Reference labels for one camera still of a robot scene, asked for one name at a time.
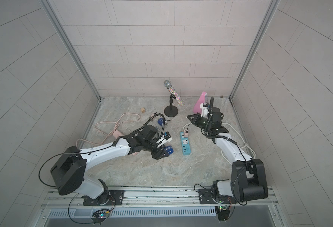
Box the pink USB charger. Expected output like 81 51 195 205
183 129 189 138

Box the teal power strip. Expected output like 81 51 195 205
180 132 191 156

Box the pink power strip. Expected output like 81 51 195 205
113 130 124 139

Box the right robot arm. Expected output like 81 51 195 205
187 107 269 205

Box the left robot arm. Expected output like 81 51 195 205
50 122 172 205

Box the pink metronome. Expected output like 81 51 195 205
193 92 207 115

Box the black microphone stand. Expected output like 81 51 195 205
164 94 178 117

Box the glitter microphone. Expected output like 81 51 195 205
164 80 184 107

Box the right circuit board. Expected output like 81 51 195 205
215 206 230 222

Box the circuit board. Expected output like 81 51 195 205
215 206 230 222
91 209 110 223

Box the left circuit board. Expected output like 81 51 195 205
91 209 110 223

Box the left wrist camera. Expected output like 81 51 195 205
157 131 173 148

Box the aluminium mounting rail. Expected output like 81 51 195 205
41 185 279 209

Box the white power strip cord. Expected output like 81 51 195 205
182 120 257 165

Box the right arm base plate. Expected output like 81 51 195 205
196 188 236 204

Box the white vented cable duct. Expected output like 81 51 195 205
48 207 216 219

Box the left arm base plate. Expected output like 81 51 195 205
81 190 125 206

